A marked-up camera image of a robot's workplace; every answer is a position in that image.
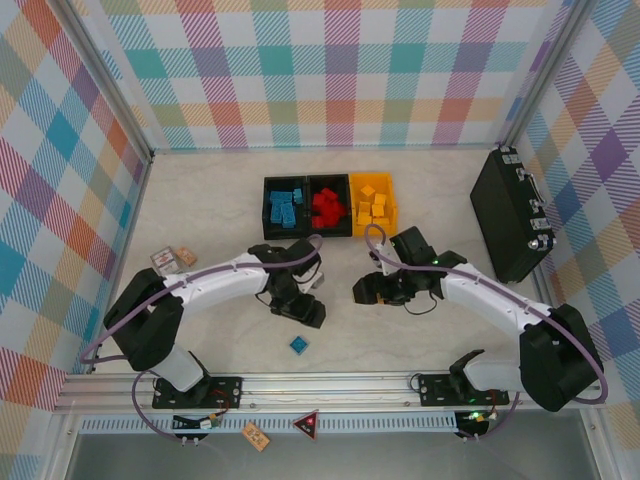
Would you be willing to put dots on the small blue lego brick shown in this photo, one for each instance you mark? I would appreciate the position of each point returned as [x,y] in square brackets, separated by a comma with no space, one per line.
[288,218]
[299,345]

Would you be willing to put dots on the long blue lego brick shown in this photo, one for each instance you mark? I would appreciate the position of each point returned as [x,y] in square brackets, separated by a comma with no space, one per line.
[298,195]
[275,216]
[287,202]
[275,196]

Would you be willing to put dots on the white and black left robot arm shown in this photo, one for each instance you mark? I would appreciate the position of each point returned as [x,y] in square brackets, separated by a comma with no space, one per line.
[215,281]

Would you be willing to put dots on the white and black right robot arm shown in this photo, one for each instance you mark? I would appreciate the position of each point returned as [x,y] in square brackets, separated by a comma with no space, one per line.
[490,300]

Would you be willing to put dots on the black plastic bin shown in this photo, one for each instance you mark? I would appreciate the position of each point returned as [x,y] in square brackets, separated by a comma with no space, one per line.
[300,232]
[345,232]

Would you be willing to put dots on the yellow plastic bin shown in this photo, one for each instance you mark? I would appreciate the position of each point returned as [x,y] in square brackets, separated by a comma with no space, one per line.
[392,210]

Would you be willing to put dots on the small orange card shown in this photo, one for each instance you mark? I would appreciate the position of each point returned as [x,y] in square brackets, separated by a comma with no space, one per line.
[186,255]

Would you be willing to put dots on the black hard carrying case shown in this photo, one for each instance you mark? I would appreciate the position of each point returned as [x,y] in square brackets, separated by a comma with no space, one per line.
[505,225]

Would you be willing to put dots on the red triangle sign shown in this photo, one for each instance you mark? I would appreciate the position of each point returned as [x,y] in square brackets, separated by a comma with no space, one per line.
[306,424]

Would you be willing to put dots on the playing card box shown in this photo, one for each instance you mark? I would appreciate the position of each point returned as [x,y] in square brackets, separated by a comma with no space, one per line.
[165,260]

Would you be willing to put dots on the orange printed tag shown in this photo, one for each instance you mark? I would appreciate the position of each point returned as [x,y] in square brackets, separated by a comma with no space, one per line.
[256,434]

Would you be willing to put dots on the grey metal shelf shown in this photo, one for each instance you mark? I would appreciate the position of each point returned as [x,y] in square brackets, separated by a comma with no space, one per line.
[350,460]

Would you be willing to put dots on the long aluminium mounting rail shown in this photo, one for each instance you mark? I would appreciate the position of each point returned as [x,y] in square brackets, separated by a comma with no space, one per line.
[325,390]

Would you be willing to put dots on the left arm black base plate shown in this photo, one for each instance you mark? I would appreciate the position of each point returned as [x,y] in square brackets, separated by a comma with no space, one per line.
[227,392]

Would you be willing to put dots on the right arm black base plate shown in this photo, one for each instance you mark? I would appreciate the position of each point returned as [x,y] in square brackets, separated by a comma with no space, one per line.
[430,390]

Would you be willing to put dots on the aluminium frame post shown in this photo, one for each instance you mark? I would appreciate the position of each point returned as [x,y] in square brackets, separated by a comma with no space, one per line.
[107,85]
[545,75]

